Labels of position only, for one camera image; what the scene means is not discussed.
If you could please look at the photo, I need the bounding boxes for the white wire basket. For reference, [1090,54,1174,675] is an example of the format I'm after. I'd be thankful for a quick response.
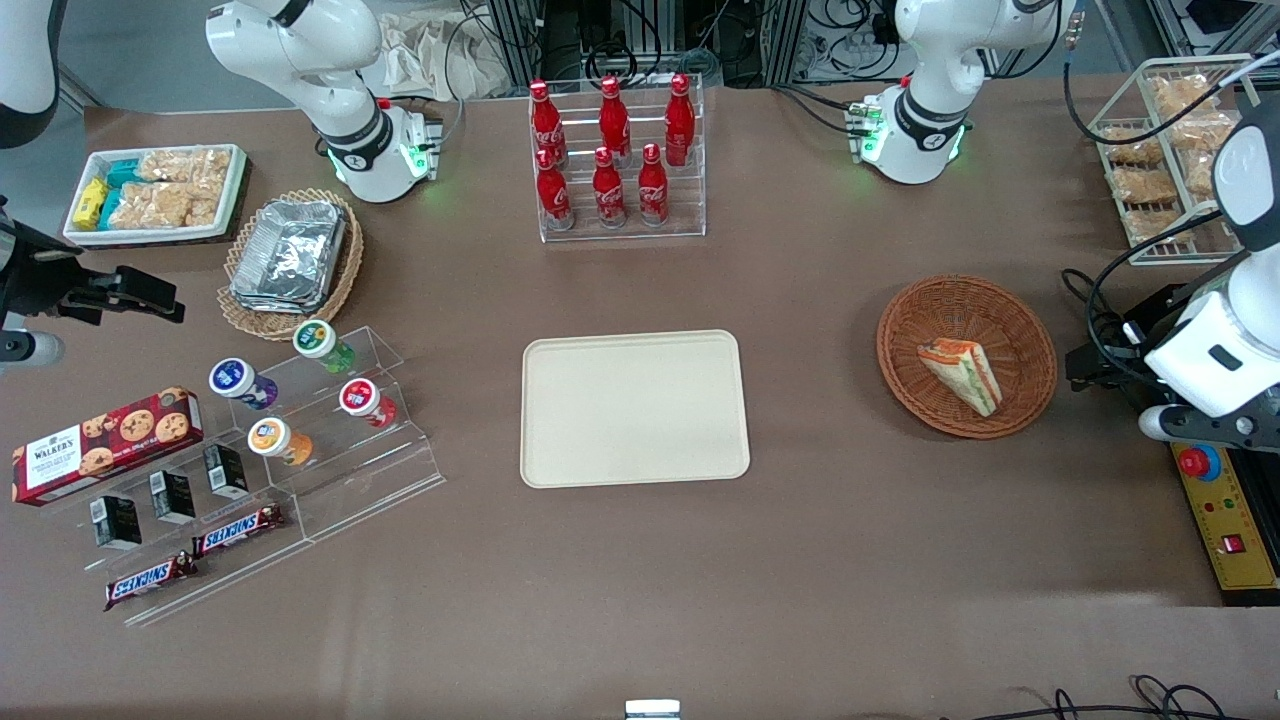
[1088,52,1280,266]

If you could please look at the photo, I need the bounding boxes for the clear cracker snack bag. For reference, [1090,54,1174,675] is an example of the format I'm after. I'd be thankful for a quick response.
[1170,112,1241,151]
[1110,165,1179,206]
[1150,75,1223,116]
[1100,125,1163,166]
[1125,207,1183,243]
[1183,150,1223,201]

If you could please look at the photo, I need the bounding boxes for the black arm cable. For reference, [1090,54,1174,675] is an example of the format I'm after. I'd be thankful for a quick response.
[1060,10,1280,148]

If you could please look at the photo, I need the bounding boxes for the oval light wicker basket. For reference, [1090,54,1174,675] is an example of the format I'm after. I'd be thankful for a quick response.
[217,188,365,342]

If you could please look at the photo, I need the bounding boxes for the red lid gum jar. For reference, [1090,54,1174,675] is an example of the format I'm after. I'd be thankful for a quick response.
[338,377,398,429]

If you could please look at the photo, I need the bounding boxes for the small black box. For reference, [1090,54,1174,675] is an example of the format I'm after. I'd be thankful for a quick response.
[204,443,250,500]
[149,470,197,525]
[92,495,144,550]

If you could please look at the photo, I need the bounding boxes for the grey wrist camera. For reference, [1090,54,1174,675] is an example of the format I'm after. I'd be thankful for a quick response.
[1138,403,1280,453]
[0,330,64,367]

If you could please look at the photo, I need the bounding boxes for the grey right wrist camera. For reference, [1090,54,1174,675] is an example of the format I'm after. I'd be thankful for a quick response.
[0,330,64,367]

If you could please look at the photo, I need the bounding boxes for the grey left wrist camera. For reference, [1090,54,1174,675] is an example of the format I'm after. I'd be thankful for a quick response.
[1138,403,1280,453]

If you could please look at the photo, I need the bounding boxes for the green lid gum jar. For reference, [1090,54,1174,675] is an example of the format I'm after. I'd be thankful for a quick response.
[292,318,357,375]

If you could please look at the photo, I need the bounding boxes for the stacked foil containers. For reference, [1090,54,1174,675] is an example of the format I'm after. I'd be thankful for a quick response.
[230,199,348,314]

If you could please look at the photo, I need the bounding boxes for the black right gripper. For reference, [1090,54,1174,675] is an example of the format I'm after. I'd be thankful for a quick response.
[0,222,187,326]

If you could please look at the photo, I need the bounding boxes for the clear rice cracker bag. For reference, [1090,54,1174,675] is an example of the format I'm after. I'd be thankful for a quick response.
[110,180,219,231]
[138,147,233,186]

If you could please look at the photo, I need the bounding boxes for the clear acrylic stepped display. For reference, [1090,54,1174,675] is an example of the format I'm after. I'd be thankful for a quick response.
[50,325,446,629]

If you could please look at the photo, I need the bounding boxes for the dark equipment rack with cables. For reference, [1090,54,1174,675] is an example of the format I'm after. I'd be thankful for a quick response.
[485,0,811,87]

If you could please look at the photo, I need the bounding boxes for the white crumpled cloth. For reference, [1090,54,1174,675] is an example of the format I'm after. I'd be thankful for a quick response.
[378,8,511,101]

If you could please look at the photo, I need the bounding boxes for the round brown wicker basket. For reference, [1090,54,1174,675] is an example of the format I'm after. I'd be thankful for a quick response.
[876,274,1058,441]

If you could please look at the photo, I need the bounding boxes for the white rectangular snack bin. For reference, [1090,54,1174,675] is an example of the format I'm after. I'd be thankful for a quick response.
[62,143,249,247]

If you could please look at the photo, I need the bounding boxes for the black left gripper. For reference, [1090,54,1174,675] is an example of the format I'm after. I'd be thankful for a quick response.
[1066,283,1216,398]

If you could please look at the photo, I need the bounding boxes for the black floor cables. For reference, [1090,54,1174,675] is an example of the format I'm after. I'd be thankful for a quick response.
[940,675,1246,720]

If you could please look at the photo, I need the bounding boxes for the orange lid gum jar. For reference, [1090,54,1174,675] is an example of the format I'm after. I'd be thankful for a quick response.
[247,416,314,467]

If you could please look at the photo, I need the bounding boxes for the yellow emergency stop control box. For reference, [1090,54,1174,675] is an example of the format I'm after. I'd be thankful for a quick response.
[1170,438,1280,607]

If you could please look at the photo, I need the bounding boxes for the red cola bottle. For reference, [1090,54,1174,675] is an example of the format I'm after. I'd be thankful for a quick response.
[529,80,567,167]
[664,73,697,167]
[637,143,671,227]
[592,147,628,230]
[598,76,633,166]
[535,148,576,232]

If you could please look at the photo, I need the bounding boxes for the red Walkers cookie box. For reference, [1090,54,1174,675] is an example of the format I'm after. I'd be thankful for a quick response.
[12,386,205,507]

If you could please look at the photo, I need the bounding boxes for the Snickers chocolate bar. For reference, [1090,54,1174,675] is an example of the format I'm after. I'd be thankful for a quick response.
[193,504,285,558]
[104,552,197,612]

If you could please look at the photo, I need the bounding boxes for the triangle sandwich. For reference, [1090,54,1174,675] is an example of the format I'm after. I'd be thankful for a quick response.
[917,338,1004,418]

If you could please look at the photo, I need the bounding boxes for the clear acrylic bottle rack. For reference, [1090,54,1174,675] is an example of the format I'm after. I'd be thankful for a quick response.
[528,73,707,244]

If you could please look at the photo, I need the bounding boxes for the purple lid gum jar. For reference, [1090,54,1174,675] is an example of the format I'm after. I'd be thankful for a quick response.
[208,357,279,411]

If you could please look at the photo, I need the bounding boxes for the yellow snack packet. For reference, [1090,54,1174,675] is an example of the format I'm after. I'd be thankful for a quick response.
[72,177,109,231]

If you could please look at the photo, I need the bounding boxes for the beige plastic tray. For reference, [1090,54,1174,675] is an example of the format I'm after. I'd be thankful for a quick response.
[520,329,751,490]

